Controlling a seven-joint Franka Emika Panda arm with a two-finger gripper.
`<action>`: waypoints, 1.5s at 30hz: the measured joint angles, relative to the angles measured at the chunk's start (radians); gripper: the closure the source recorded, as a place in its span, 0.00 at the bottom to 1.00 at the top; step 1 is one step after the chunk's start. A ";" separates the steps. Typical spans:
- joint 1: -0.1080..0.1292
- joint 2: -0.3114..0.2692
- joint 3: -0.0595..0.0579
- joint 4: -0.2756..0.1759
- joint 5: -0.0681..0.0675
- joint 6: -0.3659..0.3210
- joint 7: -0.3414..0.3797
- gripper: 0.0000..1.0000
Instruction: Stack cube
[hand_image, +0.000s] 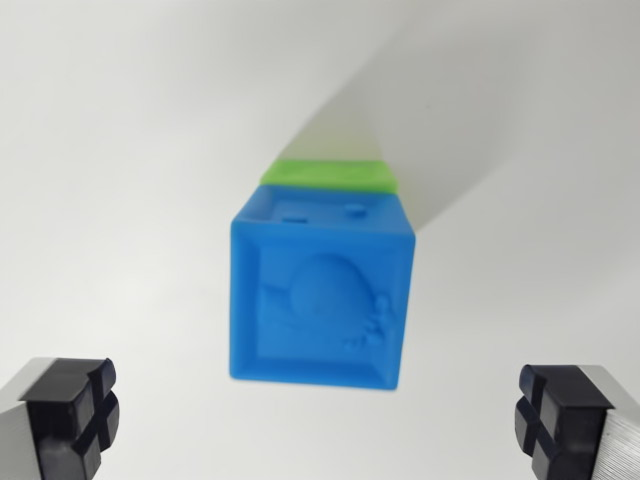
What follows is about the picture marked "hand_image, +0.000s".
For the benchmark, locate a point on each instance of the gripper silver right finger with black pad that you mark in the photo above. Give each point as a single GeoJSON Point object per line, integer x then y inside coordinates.
{"type": "Point", "coordinates": [575, 425]}

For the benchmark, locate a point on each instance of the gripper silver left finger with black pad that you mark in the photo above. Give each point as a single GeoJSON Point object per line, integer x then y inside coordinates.
{"type": "Point", "coordinates": [60, 425]}

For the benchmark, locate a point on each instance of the blue rubber cube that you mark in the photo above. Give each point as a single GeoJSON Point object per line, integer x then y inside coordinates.
{"type": "Point", "coordinates": [320, 300]}

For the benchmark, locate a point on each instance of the green rubber cube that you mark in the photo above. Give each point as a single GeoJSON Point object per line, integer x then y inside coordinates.
{"type": "Point", "coordinates": [330, 173]}

